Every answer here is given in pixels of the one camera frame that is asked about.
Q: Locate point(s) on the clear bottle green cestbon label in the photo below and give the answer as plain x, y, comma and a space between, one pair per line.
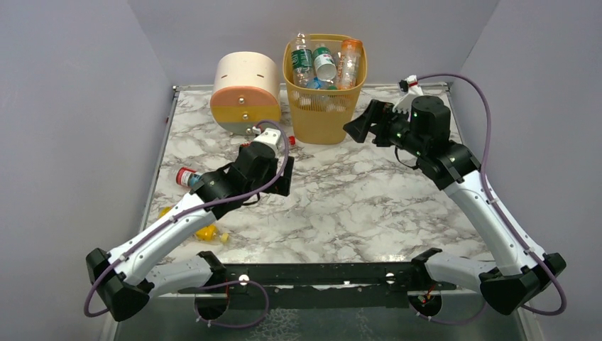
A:
323, 61

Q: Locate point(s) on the clear bottle green label angled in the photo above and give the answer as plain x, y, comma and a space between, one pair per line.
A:
301, 59

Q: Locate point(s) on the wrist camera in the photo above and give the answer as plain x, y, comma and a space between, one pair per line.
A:
269, 137
410, 90

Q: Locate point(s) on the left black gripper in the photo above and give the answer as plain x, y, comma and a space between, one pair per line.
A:
282, 174

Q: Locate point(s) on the yellow drink bottle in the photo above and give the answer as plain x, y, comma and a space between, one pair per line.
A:
208, 234

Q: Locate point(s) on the orange label clear bottle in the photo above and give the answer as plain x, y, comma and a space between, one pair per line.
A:
350, 56

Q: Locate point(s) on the clear bottle red blue label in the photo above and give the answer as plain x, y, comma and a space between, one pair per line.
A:
187, 177

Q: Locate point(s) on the round pink yellow drawer box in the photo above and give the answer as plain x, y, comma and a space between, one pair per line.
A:
246, 90

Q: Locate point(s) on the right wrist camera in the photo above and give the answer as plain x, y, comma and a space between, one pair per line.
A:
410, 90

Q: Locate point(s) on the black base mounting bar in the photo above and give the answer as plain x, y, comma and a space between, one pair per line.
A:
312, 285

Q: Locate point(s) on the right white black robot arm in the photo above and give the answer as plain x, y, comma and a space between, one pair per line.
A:
520, 269

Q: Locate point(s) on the yellow mesh waste bin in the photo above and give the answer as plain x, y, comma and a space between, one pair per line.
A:
318, 116

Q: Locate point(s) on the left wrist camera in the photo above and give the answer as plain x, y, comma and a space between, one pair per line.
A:
269, 137

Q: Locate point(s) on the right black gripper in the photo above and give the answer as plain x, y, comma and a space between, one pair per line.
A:
379, 123

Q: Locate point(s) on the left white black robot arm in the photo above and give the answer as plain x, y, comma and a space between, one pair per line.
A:
126, 277

